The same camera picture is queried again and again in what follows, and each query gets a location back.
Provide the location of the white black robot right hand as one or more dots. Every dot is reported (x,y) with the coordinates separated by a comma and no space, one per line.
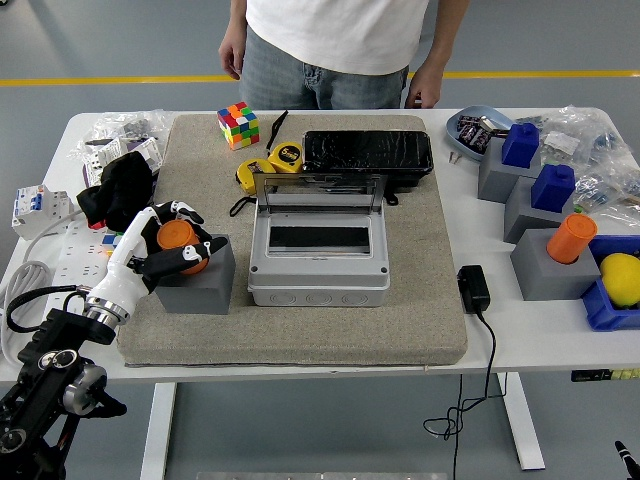
(631,457)

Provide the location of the yellow lemon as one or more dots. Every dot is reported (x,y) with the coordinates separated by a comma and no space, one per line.
(622,280)

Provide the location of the person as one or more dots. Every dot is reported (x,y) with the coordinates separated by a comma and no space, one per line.
(340,30)

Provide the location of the grey-brown fabric mat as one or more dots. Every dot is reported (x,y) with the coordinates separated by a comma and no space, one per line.
(300,335)

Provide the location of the clear plastic bag with parts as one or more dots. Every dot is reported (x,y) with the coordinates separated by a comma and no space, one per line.
(107,125)

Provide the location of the colourful puzzle cube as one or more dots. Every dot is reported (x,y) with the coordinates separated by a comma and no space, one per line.
(239,125)
(111,240)

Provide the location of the white wall socket module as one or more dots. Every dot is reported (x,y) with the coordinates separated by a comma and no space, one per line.
(150,150)
(100,157)

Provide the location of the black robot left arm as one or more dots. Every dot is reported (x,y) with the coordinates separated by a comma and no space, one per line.
(45,370)

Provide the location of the black plastic tray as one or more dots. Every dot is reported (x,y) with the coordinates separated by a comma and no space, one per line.
(367,152)

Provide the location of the dark printed packet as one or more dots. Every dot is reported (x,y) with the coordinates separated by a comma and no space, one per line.
(469,121)
(475,136)

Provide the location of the blue plastic block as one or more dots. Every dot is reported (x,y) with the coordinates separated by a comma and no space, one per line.
(552,187)
(520,145)

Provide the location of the black power adapter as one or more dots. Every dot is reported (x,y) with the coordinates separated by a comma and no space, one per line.
(474,290)

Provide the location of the person's left forearm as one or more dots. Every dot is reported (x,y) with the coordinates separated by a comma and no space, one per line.
(445,35)

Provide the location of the pale blue dish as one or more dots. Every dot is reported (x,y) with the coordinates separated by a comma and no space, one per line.
(455,132)

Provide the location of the white circuit breaker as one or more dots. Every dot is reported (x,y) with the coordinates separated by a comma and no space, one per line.
(30,205)

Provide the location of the white table leg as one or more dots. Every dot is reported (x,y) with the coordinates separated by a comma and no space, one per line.
(159,430)
(522,425)

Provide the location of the small metal screws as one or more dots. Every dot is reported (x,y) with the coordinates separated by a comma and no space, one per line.
(454,158)

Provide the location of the clear bags of small parts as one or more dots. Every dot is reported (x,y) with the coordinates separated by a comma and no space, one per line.
(607,187)
(575,130)

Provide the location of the blue storage bin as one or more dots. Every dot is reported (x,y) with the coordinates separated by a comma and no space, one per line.
(600,312)

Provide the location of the grey plastic junction box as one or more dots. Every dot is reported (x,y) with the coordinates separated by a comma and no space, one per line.
(320,280)

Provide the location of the grey block with round hole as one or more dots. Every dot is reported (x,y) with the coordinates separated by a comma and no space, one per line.
(200,295)

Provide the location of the person's right hand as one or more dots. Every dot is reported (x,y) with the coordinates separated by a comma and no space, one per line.
(232,57)

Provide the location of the white power strip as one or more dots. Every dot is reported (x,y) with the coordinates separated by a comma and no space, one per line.
(75,255)

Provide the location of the grey holder block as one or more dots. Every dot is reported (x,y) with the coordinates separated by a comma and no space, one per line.
(550,280)
(492,180)
(522,220)

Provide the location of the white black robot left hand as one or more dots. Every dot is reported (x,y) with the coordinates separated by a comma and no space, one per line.
(125,255)

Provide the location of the person's right forearm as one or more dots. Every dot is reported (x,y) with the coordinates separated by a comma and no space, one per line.
(235,22)

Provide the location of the black table control panel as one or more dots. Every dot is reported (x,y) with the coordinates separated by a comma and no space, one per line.
(595,375)

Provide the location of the black cloth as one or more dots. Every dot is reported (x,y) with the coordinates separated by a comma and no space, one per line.
(120,190)

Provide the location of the yellow tape measure 5m label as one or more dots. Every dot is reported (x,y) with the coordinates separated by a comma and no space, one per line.
(286,155)

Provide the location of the orange cylinder battery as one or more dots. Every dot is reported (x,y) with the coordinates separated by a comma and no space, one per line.
(172,236)
(570,240)

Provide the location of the person's left hand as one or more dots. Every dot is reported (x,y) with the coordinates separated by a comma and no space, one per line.
(425,90)

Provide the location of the smoky transparent box lid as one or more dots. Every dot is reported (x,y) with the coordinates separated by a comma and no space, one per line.
(320,200)

